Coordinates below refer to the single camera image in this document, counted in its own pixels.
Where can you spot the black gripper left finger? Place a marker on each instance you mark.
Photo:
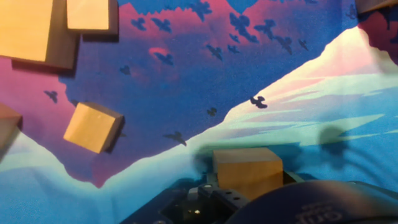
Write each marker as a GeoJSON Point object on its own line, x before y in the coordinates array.
{"type": "Point", "coordinates": [202, 196]}

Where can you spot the large wooden cube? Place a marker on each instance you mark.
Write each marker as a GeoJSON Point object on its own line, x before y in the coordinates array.
{"type": "Point", "coordinates": [248, 171]}
{"type": "Point", "coordinates": [25, 28]}
{"type": "Point", "coordinates": [7, 124]}
{"type": "Point", "coordinates": [373, 4]}

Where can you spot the blue landscape printed cloth mat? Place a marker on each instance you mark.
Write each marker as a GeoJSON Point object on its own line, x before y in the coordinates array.
{"type": "Point", "coordinates": [311, 93]}

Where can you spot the small wooden cube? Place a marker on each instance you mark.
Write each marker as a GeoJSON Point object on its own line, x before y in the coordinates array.
{"type": "Point", "coordinates": [87, 14]}
{"type": "Point", "coordinates": [90, 127]}

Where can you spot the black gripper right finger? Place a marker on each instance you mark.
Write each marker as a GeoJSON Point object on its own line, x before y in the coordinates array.
{"type": "Point", "coordinates": [291, 177]}

